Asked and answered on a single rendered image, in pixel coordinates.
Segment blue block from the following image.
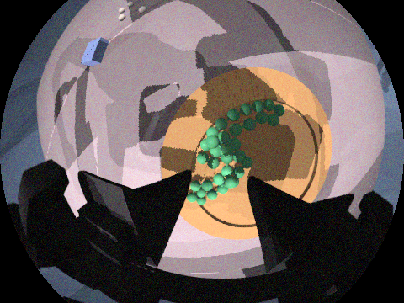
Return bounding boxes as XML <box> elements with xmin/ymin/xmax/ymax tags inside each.
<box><xmin>81</xmin><ymin>37</ymin><xmax>109</xmax><ymax>66</ymax></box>

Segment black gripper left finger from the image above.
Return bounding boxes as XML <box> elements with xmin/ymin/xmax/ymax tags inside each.
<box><xmin>77</xmin><ymin>169</ymin><xmax>192</xmax><ymax>267</ymax></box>

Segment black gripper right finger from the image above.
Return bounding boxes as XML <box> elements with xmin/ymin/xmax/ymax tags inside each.
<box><xmin>247</xmin><ymin>176</ymin><xmax>354</xmax><ymax>274</ymax></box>

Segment tan round bead board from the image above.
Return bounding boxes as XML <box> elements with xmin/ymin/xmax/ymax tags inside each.
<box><xmin>162</xmin><ymin>67</ymin><xmax>331</xmax><ymax>240</ymax></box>

